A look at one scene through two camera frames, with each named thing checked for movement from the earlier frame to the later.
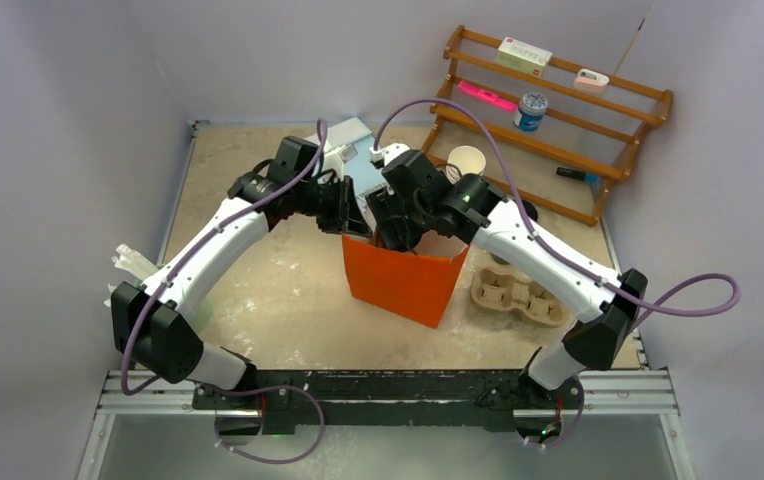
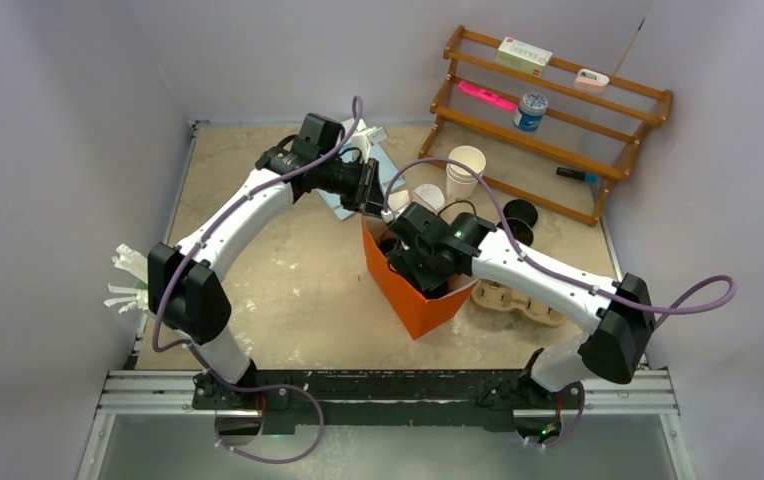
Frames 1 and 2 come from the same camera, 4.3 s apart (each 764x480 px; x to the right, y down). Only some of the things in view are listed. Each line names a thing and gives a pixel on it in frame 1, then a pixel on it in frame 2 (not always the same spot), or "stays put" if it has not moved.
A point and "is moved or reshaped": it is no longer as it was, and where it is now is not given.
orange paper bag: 415,284 is moved or reshaped
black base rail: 389,401 stays put
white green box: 523,56 stays put
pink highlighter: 487,95 stays put
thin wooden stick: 628,49 stays put
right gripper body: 408,218 → 430,275
